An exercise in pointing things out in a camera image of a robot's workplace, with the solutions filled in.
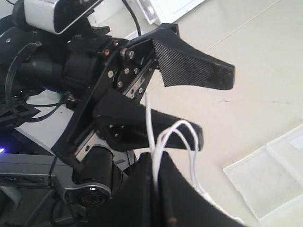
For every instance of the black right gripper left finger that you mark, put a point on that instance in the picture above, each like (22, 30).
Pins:
(135, 204)

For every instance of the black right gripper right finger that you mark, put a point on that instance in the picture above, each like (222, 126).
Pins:
(181, 205)

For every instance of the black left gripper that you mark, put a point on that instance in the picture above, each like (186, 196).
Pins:
(99, 72)

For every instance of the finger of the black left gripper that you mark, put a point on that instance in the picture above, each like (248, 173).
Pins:
(180, 64)

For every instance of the white microwave oven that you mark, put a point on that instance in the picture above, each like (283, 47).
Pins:
(166, 11)

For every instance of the clear plastic storage case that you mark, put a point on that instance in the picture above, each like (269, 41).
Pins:
(270, 180)

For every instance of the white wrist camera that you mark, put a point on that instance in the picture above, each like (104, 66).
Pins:
(53, 16)

